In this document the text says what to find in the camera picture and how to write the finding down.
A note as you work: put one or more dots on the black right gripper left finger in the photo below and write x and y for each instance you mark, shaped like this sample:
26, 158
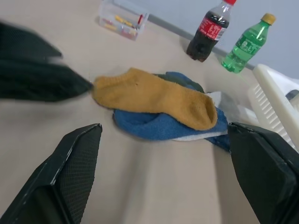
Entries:
77, 163

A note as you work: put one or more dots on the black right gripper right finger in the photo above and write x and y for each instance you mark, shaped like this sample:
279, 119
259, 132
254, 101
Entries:
264, 168

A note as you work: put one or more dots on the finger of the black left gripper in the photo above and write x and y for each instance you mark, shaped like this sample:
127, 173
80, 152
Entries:
35, 81
21, 42

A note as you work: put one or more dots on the white plastic slatted basket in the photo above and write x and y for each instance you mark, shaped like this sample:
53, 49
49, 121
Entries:
268, 93

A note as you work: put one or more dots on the blue terry sock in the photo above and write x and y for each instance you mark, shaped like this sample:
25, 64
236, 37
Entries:
149, 128

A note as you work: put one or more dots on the white grey sock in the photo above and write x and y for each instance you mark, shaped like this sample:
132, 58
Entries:
216, 96

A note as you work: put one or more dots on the mustard yellow ankle sock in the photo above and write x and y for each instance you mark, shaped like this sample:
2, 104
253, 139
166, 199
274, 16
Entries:
151, 95

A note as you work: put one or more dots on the dark green sock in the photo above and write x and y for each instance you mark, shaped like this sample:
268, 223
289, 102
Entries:
195, 86

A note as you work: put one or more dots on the clear plastic box with items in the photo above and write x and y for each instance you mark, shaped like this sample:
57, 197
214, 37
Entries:
123, 21

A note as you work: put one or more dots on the green soda bottle yellow cap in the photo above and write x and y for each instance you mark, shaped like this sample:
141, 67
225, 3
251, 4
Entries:
247, 46

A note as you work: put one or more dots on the cola bottle with red label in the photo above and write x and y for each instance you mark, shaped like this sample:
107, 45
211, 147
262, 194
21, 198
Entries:
208, 35

